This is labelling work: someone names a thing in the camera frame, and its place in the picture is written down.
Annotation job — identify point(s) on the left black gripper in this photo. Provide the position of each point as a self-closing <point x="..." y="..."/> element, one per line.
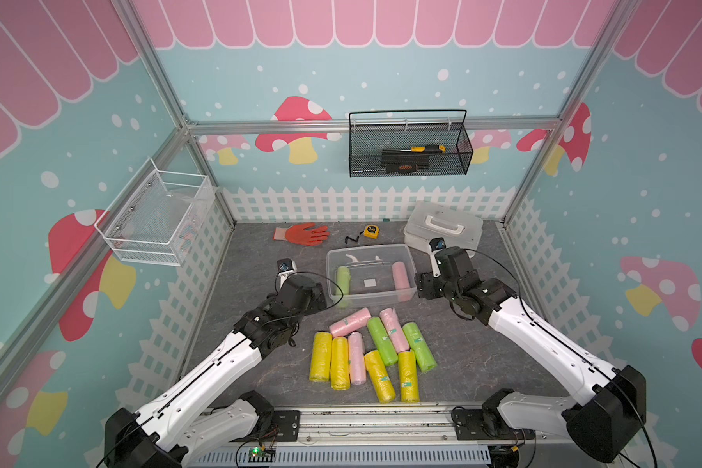
<point x="317" y="303"/>

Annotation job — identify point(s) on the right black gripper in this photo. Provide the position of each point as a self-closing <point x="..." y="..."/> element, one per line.
<point x="424" y="284"/>

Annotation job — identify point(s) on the pink roll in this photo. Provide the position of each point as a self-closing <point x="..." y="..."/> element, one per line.
<point x="351" y="323"/>
<point x="391" y="322"/>
<point x="401" y="281"/>
<point x="357" y="368"/>

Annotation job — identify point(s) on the green roll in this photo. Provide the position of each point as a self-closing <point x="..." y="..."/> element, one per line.
<point x="382" y="341"/>
<point x="343" y="281"/>
<point x="419" y="346"/>

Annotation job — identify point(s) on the yellow roll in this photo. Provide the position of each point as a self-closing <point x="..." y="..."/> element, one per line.
<point x="340" y="373"/>
<point x="320" y="365"/>
<point x="379" y="377"/>
<point x="407" y="365"/>

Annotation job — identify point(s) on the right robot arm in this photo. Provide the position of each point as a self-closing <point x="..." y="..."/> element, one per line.
<point x="605" y="407"/>

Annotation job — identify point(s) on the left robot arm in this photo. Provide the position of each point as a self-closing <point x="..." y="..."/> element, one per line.
<point x="182" y="424"/>

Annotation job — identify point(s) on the clear plastic storage box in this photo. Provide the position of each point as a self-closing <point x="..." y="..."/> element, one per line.
<point x="372" y="282"/>

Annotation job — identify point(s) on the red work glove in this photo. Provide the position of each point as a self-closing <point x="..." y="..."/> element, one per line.
<point x="306" y="234"/>

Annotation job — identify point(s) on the white lidded tool case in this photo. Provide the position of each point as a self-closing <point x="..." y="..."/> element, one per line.
<point x="429" y="220"/>

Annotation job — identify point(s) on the yellow tape measure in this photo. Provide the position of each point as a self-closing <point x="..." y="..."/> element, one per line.
<point x="370" y="232"/>

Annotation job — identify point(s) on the black orange tool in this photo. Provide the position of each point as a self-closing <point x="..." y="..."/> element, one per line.
<point x="401" y="168"/>

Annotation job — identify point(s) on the yellow black screwdriver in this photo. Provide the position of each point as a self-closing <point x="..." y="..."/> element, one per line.
<point x="426" y="149"/>

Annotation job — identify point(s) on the green circuit board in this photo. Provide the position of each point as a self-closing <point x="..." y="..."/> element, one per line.
<point x="262" y="455"/>

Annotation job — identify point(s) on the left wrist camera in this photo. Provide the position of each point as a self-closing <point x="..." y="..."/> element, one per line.
<point x="286" y="268"/>

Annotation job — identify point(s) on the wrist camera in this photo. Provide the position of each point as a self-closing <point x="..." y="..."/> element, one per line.
<point x="286" y="268"/>
<point x="435" y="246"/>

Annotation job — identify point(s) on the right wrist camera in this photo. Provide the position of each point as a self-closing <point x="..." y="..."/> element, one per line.
<point x="435" y="246"/>

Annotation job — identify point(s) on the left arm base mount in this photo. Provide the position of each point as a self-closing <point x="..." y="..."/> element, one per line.
<point x="272" y="424"/>

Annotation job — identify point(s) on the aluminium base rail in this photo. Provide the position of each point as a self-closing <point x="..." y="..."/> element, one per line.
<point x="394" y="436"/>

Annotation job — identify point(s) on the black wire mesh basket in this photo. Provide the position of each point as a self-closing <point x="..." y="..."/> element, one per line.
<point x="372" y="131"/>

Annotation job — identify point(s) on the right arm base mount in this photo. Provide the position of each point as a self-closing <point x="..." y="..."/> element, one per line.
<point x="486" y="423"/>

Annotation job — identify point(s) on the white wire basket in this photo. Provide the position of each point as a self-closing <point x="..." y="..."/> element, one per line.
<point x="158" y="217"/>

